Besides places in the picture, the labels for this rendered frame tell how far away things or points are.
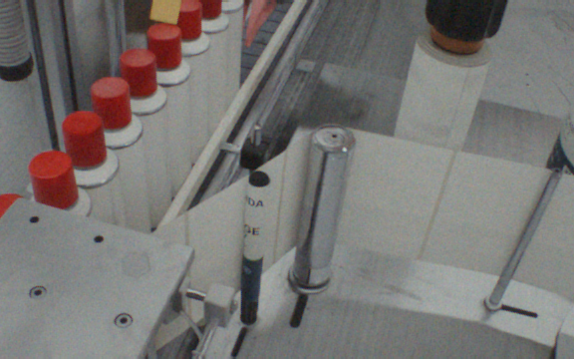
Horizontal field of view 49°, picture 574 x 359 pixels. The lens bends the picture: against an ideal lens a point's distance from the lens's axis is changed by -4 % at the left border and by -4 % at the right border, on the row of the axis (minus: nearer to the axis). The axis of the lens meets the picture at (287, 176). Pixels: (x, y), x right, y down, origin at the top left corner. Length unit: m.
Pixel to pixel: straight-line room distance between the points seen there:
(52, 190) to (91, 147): 0.06
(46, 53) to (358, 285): 0.41
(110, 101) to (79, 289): 0.25
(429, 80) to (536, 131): 0.30
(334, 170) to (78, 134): 0.21
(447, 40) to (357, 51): 0.46
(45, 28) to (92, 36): 0.45
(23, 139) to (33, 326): 0.64
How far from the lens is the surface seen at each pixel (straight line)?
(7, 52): 0.59
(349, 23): 1.23
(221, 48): 0.75
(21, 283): 0.34
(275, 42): 0.97
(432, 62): 0.70
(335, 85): 0.95
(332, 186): 0.56
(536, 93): 1.16
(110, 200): 0.56
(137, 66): 0.59
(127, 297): 0.33
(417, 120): 0.74
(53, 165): 0.50
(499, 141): 0.93
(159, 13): 0.69
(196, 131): 0.76
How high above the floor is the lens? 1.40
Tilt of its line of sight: 42 degrees down
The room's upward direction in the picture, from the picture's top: 7 degrees clockwise
